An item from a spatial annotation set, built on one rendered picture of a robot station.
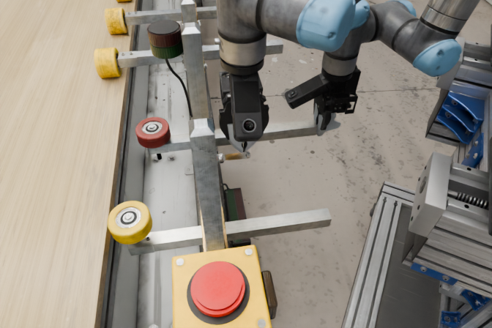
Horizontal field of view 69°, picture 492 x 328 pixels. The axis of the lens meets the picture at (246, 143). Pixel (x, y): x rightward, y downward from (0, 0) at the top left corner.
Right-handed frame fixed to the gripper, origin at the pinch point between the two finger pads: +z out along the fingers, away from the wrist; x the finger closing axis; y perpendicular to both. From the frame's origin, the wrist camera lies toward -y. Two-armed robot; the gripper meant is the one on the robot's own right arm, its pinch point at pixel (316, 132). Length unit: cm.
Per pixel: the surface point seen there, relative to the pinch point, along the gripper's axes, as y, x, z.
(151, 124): -42.4, 0.5, -8.5
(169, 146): -39.0, -1.6, -2.3
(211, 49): -25.2, 24.0, -13.4
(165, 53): -35.4, -7.1, -31.6
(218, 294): -30, -56, -41
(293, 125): -6.9, 0.0, -3.4
